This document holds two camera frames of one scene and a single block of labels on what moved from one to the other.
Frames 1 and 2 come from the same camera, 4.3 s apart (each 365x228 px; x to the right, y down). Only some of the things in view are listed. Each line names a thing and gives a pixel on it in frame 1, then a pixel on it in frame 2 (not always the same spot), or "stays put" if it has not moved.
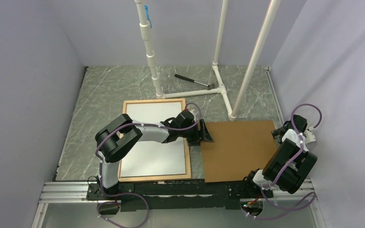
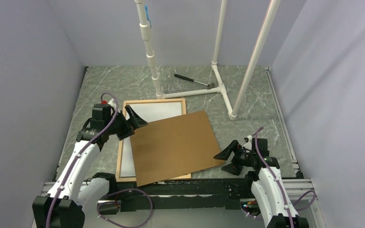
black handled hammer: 209,86 stays put
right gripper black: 274,133 -> 225,154
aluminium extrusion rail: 76,190 stays put
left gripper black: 203,135 -> 128,130
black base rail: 218,194 stays put
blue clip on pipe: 147,15 stays put
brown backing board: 238,148 -> 173,147
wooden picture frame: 159,177 stays put
